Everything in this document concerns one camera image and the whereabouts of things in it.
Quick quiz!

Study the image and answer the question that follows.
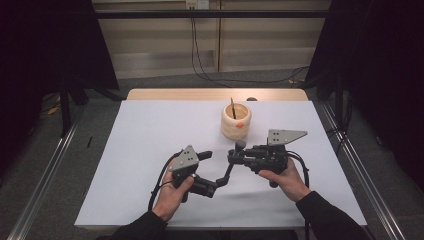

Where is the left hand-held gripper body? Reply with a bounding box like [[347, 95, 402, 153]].
[[167, 144, 218, 203]]

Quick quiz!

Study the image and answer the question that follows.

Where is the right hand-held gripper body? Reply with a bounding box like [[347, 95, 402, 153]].
[[246, 129, 308, 174]]

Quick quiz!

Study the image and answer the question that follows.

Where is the black makeup brush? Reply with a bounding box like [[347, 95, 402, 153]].
[[223, 138, 248, 181]]

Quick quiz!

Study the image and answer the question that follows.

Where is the cream ribbed brush holder cup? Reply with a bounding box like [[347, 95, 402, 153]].
[[220, 102, 253, 141]]

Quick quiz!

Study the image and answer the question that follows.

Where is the person's right hand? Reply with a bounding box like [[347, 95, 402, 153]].
[[258, 158, 313, 203]]

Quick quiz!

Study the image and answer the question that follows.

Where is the person's left hand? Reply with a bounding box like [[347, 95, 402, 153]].
[[152, 158, 196, 223]]

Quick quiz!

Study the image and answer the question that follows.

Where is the white table mat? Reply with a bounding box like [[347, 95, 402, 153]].
[[73, 99, 368, 231]]

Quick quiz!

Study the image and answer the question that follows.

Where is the black metal stand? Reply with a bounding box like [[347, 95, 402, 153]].
[[59, 75, 73, 138]]

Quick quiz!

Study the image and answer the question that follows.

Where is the black curtain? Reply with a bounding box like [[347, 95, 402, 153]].
[[304, 0, 424, 193], [0, 0, 120, 174]]

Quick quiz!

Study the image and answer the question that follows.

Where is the right hand-held gripper black cable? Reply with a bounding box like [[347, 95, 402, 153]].
[[286, 150, 311, 190]]

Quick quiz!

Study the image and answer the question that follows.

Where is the hand-held gripper black cable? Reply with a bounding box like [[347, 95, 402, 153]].
[[286, 150, 311, 190], [147, 150, 184, 212]]

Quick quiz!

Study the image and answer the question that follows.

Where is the left hand-held gripper black cable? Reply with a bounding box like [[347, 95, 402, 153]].
[[147, 150, 184, 212]]

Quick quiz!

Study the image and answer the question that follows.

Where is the black wall cable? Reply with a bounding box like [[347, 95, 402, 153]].
[[193, 17, 311, 85], [190, 17, 233, 89]]

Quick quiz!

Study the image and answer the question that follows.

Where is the aluminium floor rail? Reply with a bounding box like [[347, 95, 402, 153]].
[[6, 103, 88, 240], [319, 101, 406, 240]]

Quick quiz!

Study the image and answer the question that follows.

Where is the wooden wall strip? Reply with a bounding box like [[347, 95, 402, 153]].
[[216, 0, 223, 73]]

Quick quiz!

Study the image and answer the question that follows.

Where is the black horizontal frame bar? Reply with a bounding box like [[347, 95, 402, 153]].
[[94, 9, 331, 20]]

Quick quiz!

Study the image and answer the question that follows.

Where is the white wall socket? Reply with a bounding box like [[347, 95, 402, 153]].
[[185, 0, 210, 10]]

